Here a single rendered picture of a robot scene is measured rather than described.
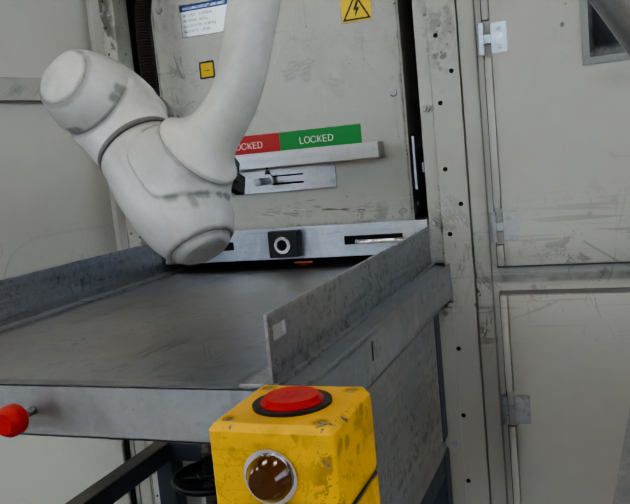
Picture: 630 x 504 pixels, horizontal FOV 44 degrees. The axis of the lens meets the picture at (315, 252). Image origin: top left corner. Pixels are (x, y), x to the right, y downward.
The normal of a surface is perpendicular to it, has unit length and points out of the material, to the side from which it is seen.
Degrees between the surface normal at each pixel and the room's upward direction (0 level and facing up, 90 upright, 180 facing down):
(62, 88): 75
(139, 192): 80
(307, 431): 45
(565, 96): 90
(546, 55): 90
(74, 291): 90
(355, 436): 90
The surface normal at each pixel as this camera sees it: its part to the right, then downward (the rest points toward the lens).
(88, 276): 0.93, -0.04
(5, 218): 0.78, 0.00
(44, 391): -0.35, 0.15
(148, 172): -0.44, -0.07
